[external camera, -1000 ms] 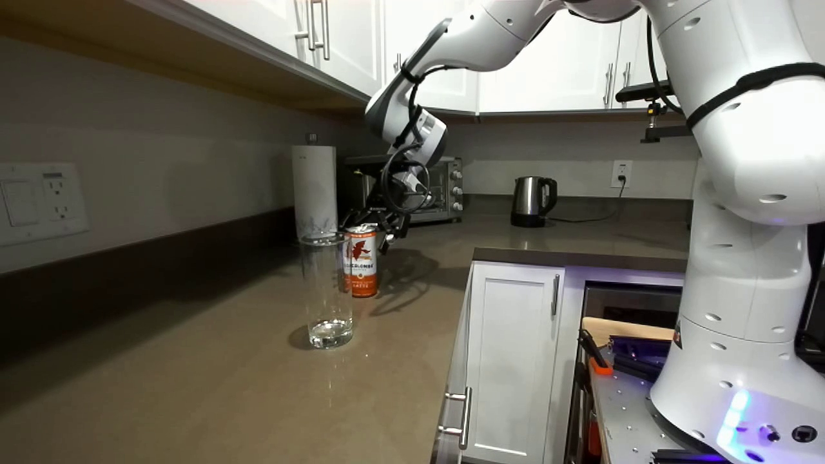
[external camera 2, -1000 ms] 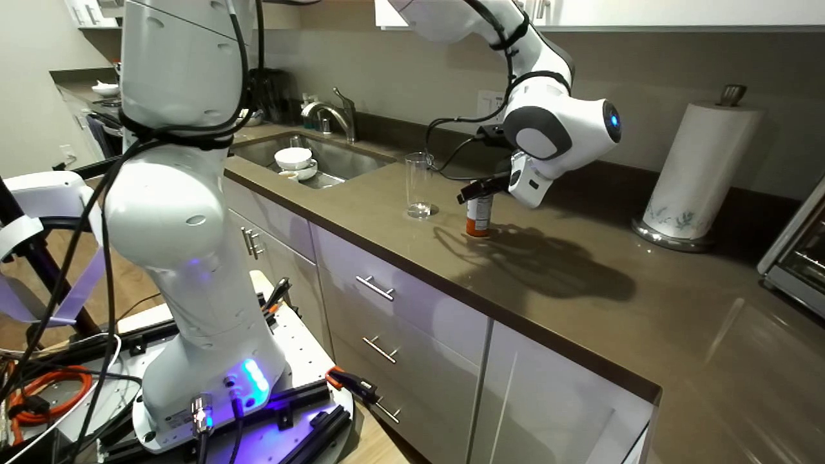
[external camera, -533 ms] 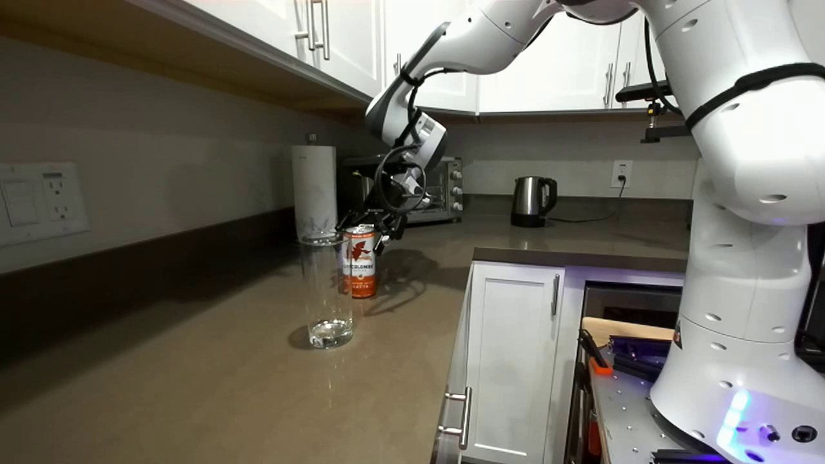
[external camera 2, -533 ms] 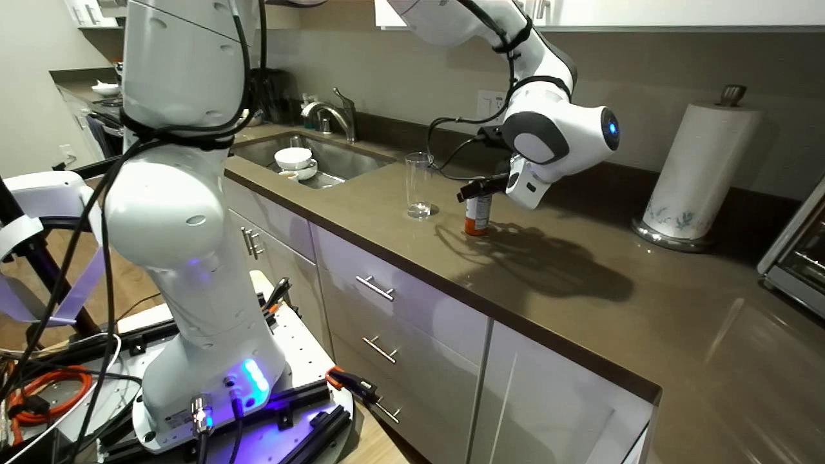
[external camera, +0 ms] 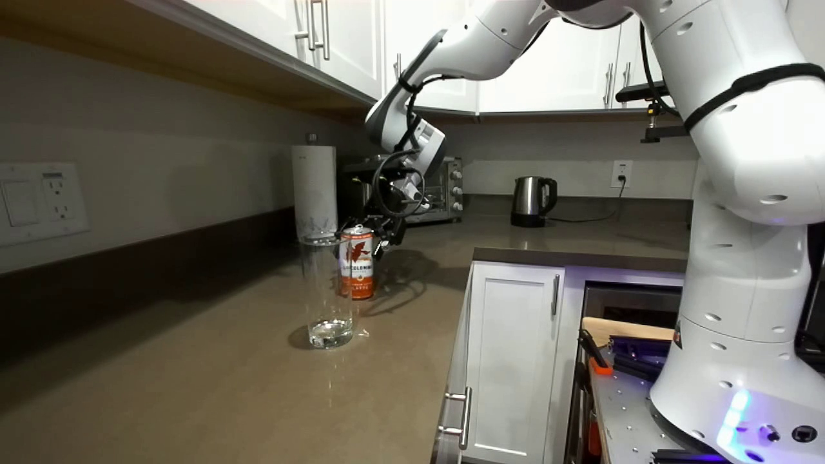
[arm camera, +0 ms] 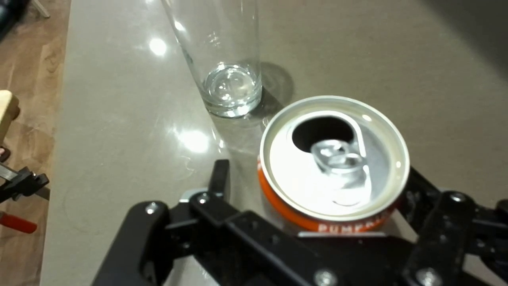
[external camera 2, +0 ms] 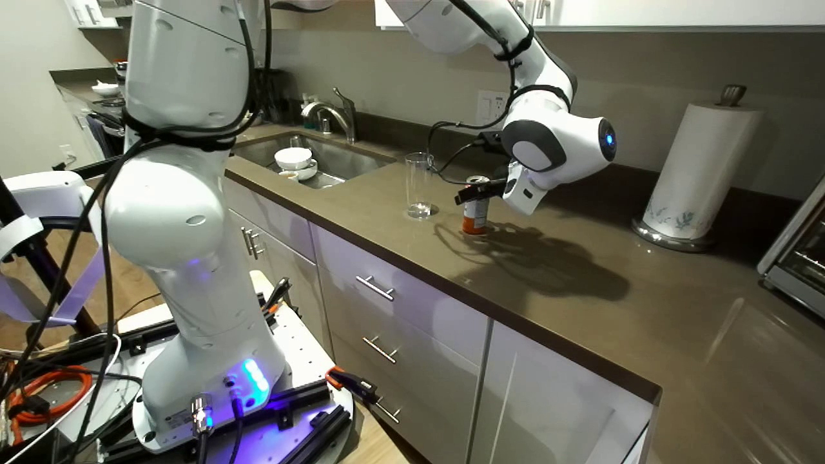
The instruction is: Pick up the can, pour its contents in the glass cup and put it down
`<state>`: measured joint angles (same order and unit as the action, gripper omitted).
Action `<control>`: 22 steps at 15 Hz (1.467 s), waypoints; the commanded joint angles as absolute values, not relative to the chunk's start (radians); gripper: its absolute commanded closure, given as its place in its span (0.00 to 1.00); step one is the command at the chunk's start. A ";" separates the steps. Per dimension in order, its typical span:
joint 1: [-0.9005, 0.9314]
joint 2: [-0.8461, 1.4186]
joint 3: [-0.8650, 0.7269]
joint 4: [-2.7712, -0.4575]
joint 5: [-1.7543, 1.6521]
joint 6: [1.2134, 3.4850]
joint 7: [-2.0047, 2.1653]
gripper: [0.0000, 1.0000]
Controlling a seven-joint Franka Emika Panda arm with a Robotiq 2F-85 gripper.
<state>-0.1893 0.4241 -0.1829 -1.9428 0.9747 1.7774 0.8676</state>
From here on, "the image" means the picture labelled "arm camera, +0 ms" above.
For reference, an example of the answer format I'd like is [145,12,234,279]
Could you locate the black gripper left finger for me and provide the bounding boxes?
[93,158,340,286]

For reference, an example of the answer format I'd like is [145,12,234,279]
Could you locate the tall clear glass cup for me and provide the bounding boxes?
[159,0,266,120]

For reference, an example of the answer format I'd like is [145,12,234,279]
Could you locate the white orange drink can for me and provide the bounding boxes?
[256,94,413,236]

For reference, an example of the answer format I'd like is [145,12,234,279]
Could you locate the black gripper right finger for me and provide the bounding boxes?
[398,167,508,286]

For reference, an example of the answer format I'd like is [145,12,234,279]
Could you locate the black orange bar clamp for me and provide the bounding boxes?
[0,159,51,236]

